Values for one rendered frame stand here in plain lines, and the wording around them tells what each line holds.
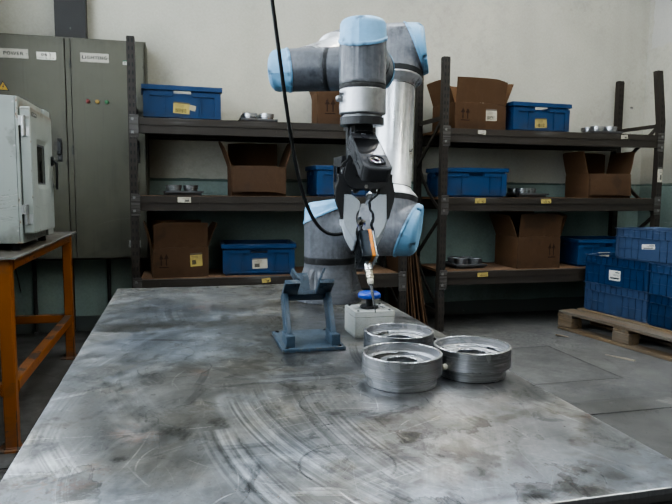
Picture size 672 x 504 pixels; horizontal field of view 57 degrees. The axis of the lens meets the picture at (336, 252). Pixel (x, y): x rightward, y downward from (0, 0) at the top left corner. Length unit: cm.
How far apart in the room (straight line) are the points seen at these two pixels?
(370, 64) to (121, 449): 65
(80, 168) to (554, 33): 395
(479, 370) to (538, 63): 504
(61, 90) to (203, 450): 415
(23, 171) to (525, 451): 257
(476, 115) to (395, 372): 414
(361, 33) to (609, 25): 528
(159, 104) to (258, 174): 78
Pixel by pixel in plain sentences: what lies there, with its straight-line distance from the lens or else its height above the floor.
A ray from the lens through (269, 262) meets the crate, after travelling 439.
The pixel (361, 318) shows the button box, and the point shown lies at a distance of 106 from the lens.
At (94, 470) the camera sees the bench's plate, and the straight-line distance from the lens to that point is 63.
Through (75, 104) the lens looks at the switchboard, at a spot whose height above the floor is 161.
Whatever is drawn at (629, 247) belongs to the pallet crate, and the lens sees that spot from 485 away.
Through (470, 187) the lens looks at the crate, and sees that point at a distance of 482.
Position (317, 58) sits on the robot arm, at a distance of 112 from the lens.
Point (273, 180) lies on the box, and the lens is 433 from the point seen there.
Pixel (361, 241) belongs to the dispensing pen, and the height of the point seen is 97.
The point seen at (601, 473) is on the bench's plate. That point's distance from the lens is 64.
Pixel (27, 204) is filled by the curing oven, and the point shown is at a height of 98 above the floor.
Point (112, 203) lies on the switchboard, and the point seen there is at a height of 94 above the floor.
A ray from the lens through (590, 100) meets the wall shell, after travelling 601.
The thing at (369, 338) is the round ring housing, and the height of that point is 83.
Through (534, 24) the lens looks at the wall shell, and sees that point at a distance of 581.
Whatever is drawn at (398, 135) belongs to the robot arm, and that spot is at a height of 117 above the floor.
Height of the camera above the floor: 105
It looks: 6 degrees down
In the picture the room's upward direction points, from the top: straight up
